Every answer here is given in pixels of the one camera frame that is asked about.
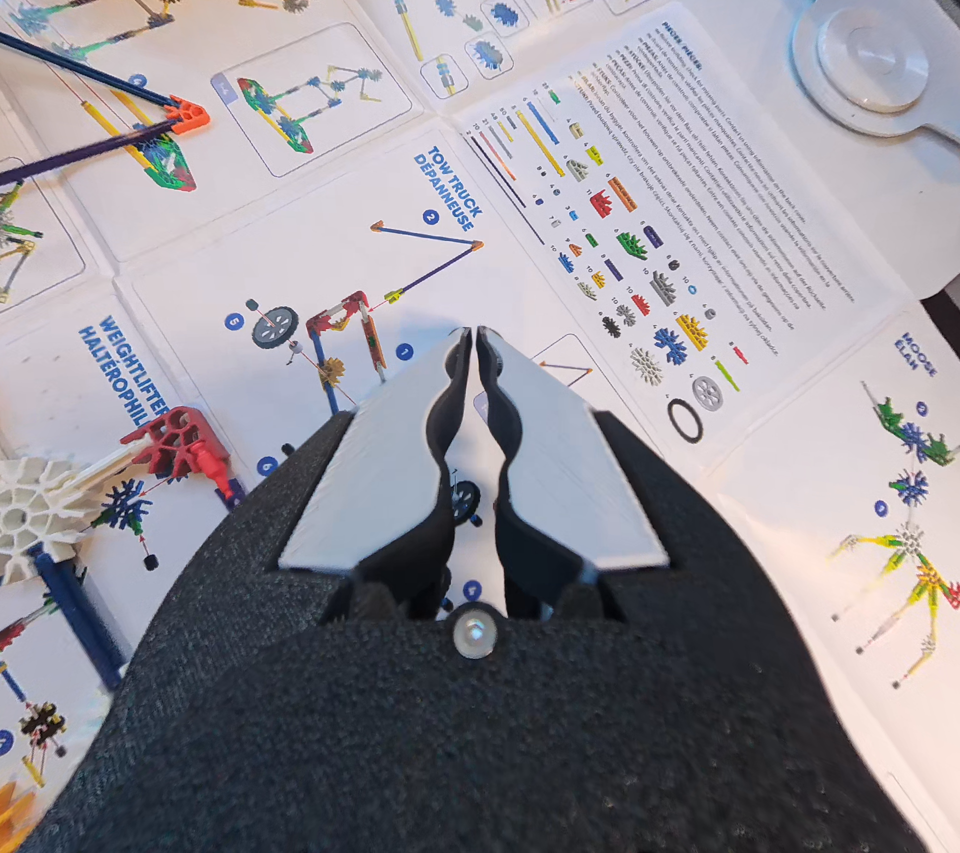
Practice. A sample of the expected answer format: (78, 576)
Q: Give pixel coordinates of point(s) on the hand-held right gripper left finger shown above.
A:
(368, 493)

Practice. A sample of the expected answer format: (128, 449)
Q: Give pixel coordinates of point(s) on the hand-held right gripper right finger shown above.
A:
(578, 493)

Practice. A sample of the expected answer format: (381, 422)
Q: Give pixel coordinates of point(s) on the small orange connector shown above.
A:
(185, 117)

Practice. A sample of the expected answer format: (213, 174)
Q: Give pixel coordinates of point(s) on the purple plastic rod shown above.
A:
(90, 153)

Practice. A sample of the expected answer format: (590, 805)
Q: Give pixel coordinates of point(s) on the blue plastic rod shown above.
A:
(90, 73)

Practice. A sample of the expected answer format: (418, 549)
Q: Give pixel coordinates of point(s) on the white building instruction sheet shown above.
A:
(270, 253)

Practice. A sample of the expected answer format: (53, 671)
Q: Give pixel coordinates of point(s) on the colourful rod connector frame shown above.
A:
(45, 508)

